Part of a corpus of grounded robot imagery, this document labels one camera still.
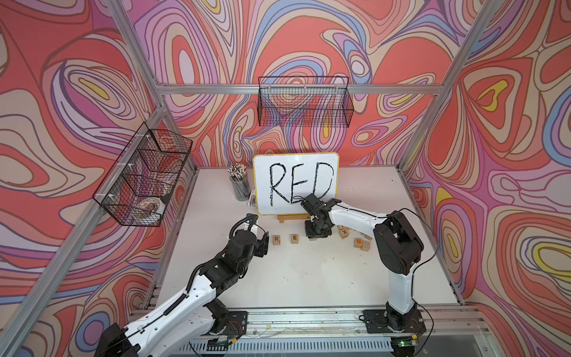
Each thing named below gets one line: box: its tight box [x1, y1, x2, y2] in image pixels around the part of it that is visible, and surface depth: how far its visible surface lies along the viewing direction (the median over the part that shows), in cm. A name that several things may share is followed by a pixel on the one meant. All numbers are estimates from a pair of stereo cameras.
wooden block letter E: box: [290, 233, 299, 244], surface depth 94 cm
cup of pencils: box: [227, 162, 253, 202], surface depth 98 cm
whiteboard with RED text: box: [252, 152, 340, 216], surface depth 91 cm
